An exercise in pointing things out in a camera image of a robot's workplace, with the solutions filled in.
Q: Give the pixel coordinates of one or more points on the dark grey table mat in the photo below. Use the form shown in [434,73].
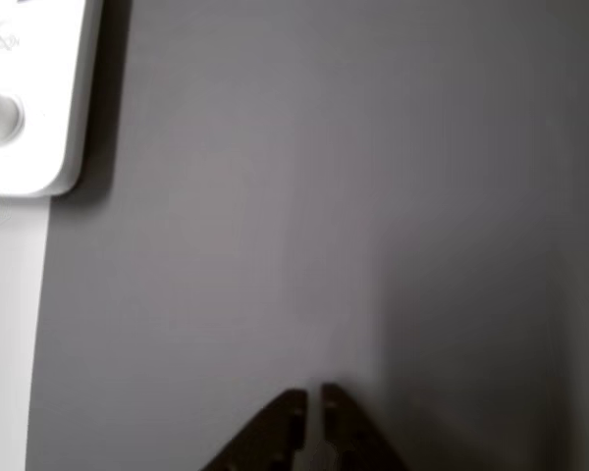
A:
[294,196]

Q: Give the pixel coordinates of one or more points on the white device with round knobs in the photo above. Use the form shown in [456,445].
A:
[24,98]

